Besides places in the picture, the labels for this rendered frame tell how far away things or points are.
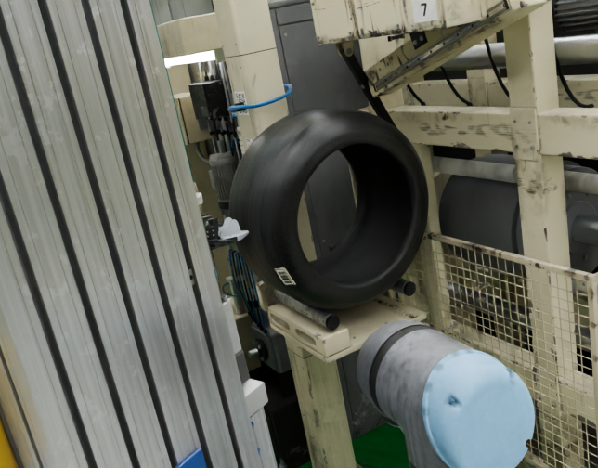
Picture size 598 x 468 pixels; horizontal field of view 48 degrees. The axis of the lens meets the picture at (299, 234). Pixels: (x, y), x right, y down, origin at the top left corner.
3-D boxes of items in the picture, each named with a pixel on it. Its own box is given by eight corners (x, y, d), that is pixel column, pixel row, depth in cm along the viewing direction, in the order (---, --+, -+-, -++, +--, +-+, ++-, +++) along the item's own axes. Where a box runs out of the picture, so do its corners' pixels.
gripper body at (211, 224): (220, 217, 176) (176, 226, 171) (224, 249, 179) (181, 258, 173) (209, 213, 183) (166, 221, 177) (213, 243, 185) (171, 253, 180)
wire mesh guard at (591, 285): (403, 389, 263) (376, 220, 242) (407, 387, 263) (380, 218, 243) (606, 509, 186) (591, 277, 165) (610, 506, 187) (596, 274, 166)
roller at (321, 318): (277, 282, 220) (285, 291, 222) (267, 292, 219) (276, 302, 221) (334, 311, 190) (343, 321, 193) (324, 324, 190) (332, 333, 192)
